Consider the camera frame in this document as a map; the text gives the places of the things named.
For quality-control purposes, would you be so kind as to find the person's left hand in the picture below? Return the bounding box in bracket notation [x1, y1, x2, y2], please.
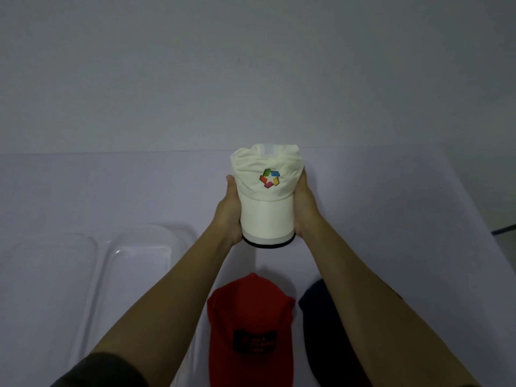
[209, 174, 245, 247]

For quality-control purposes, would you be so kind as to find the person's right hand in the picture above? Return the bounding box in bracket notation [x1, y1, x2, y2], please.
[291, 167, 325, 240]

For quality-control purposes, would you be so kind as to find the white cap with colourful logo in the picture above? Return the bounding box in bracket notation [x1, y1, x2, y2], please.
[230, 143, 305, 251]

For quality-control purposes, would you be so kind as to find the red cap with black patch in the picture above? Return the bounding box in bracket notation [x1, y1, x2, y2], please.
[206, 273, 297, 387]

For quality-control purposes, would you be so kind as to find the clear plastic container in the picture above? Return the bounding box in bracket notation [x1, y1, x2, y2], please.
[66, 224, 204, 387]

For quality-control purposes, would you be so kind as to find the navy cap with red brim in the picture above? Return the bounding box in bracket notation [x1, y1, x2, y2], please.
[298, 277, 372, 387]

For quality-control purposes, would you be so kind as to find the clear plastic lid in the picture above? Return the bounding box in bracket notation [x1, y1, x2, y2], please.
[0, 232, 99, 387]

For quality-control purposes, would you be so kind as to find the person's right forearm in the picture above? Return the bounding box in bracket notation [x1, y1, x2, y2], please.
[300, 217, 479, 387]

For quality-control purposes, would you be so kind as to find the person's left forearm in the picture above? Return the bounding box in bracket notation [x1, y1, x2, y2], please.
[89, 227, 235, 387]

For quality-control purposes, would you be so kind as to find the person's black shirt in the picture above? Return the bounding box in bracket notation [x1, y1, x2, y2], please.
[49, 352, 150, 387]

